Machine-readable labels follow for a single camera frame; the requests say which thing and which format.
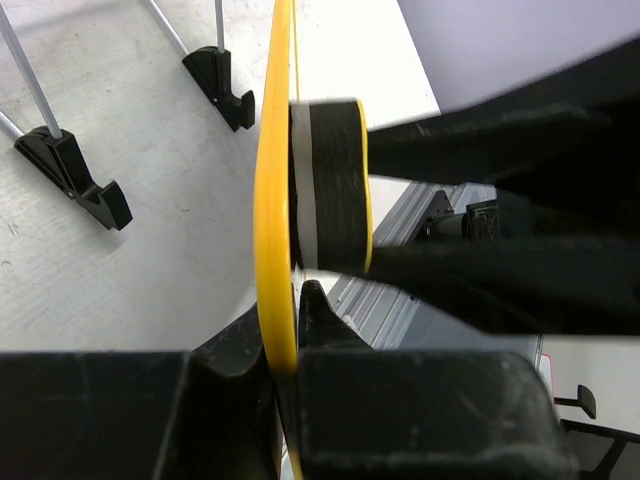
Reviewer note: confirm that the yellow framed whiteboard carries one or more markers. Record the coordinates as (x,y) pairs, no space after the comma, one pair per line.
(272,257)

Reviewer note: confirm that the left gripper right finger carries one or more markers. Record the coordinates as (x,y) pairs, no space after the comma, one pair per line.
(419,414)

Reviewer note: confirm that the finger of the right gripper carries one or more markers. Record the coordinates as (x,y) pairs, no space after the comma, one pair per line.
(505,135)
(585,285)

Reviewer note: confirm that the aluminium rail frame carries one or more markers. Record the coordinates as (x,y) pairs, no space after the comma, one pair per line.
(408,300)

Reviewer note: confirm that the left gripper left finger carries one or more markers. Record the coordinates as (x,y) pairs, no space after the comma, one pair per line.
(209,413)

